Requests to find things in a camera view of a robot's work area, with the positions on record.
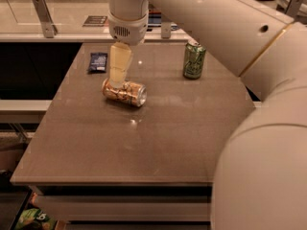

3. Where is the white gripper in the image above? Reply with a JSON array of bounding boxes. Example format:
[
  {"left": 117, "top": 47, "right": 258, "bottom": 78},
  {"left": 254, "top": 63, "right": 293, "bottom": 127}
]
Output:
[{"left": 107, "top": 12, "right": 148, "bottom": 88}]

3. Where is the dark printed placard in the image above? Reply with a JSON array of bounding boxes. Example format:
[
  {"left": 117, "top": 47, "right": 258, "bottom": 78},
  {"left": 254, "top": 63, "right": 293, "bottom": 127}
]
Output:
[{"left": 83, "top": 15, "right": 107, "bottom": 27}]

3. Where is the dark blue snack packet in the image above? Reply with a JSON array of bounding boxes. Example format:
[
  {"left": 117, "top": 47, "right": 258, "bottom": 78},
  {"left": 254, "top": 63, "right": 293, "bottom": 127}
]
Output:
[{"left": 87, "top": 52, "right": 107, "bottom": 73}]

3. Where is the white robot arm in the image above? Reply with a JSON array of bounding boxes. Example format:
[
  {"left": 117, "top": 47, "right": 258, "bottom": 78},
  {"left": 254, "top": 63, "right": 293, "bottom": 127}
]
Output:
[{"left": 109, "top": 0, "right": 307, "bottom": 230}]

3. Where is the middle metal glass bracket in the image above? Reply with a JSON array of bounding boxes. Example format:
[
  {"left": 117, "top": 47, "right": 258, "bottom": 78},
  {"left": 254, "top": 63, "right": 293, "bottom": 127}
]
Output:
[{"left": 161, "top": 21, "right": 172, "bottom": 39}]

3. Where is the green soda can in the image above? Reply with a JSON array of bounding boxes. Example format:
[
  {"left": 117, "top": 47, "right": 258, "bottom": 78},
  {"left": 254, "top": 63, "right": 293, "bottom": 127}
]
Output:
[{"left": 183, "top": 39, "right": 206, "bottom": 80}]

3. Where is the green chip bag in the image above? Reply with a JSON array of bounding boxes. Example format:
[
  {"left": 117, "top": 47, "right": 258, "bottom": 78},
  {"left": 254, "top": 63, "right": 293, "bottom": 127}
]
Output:
[{"left": 13, "top": 208, "right": 57, "bottom": 230}]

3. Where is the grey table drawer front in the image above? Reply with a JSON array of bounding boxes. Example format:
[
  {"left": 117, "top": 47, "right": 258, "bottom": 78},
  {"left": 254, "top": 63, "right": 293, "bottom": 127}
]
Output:
[{"left": 35, "top": 195, "right": 210, "bottom": 222}]

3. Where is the orange soda can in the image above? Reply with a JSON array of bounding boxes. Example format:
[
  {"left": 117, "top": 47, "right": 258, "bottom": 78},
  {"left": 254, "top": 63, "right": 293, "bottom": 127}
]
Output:
[{"left": 102, "top": 79, "right": 147, "bottom": 107}]

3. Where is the right metal glass bracket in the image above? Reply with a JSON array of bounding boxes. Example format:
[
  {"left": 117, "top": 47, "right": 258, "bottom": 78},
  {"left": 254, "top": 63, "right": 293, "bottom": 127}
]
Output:
[{"left": 285, "top": 0, "right": 303, "bottom": 18}]

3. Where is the metal glass bracket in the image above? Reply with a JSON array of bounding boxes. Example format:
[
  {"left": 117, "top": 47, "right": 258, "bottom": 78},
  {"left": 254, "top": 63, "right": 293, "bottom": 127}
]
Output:
[
  {"left": 161, "top": 21, "right": 172, "bottom": 39},
  {"left": 285, "top": 0, "right": 303, "bottom": 18},
  {"left": 32, "top": 0, "right": 58, "bottom": 38}
]

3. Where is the left metal glass bracket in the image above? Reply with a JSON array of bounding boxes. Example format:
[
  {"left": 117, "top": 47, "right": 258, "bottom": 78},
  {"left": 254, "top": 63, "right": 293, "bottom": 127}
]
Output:
[{"left": 32, "top": 0, "right": 58, "bottom": 38}]

